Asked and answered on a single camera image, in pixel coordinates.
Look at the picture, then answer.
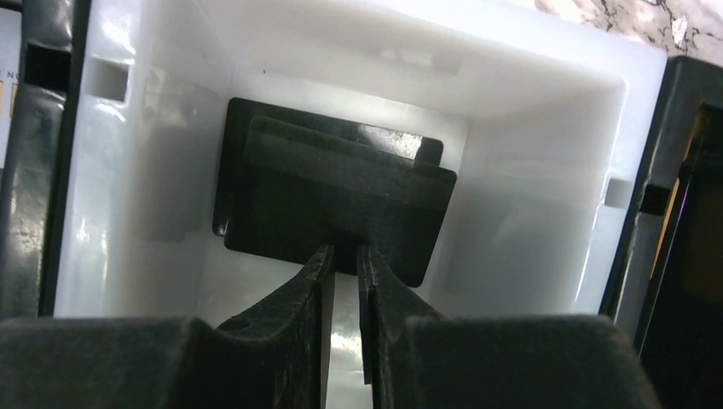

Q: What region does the black left bin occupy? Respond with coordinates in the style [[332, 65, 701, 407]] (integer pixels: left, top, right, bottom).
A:
[[1, 1, 91, 319]]

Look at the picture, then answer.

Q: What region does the gold card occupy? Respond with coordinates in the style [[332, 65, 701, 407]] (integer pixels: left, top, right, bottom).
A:
[[650, 112, 708, 280]]

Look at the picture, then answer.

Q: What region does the black right bin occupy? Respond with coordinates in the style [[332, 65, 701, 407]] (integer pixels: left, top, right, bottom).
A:
[[600, 55, 722, 408]]

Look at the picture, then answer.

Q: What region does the black card in white bin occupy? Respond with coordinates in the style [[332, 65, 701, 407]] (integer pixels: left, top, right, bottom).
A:
[[211, 97, 445, 237]]

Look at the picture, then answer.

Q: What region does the black bin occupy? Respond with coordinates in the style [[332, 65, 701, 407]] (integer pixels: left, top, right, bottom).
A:
[[600, 55, 722, 408], [1, 1, 91, 319]]

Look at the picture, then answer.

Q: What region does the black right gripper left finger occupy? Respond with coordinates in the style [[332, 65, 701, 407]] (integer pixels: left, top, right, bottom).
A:
[[1, 245, 336, 408]]

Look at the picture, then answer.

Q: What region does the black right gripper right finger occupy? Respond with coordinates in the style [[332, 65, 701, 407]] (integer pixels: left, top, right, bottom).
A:
[[357, 246, 661, 408]]

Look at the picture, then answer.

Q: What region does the black magnetic stripe card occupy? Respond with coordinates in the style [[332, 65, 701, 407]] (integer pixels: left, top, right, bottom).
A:
[[224, 127, 457, 287]]

